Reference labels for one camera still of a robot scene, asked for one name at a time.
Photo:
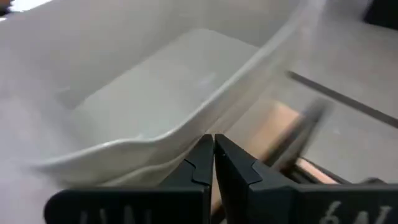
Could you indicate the large grey plastic bin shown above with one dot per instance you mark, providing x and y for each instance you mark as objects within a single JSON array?
[{"x": 140, "y": 93}]

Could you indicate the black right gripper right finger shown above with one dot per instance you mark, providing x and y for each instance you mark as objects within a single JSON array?
[{"x": 280, "y": 205}]

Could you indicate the black-framed wooden shelf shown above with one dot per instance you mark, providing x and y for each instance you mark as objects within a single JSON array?
[{"x": 273, "y": 130}]

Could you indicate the black aluminium rig frame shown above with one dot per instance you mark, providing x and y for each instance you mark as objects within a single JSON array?
[{"x": 342, "y": 98}]

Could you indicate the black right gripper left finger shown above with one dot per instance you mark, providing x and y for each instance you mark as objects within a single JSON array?
[{"x": 140, "y": 208}]

